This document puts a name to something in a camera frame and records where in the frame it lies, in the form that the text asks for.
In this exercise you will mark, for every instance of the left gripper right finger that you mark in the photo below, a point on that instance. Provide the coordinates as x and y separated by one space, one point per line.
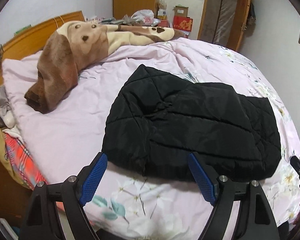
205 177

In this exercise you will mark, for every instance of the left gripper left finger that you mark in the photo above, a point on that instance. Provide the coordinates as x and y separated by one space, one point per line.
89 178

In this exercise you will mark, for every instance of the black hooded puffer jacket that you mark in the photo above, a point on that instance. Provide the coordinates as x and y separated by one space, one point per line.
158 119

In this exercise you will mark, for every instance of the pink floral duvet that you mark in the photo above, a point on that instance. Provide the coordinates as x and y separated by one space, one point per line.
127 203

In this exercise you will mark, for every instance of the red plaid cloth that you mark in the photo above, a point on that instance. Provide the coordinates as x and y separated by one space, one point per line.
24 169

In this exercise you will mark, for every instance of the brown dog print blanket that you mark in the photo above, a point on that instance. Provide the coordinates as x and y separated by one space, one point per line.
76 45

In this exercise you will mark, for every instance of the hanging dark bags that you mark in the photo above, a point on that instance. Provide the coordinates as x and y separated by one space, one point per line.
251 20

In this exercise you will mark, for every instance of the wooden headboard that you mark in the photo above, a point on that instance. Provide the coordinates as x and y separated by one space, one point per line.
34 38

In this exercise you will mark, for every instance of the red gift box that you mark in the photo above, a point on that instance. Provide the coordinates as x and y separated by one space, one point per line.
182 23

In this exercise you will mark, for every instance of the pink storage bin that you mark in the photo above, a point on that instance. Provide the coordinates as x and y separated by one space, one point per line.
163 24

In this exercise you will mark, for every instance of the brown cardboard box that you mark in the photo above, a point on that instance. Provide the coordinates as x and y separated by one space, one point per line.
180 11

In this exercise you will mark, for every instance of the white plastic bag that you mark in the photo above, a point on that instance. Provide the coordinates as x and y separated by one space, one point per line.
145 15

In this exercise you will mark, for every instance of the wooden door with frame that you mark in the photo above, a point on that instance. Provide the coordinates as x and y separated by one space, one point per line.
223 22

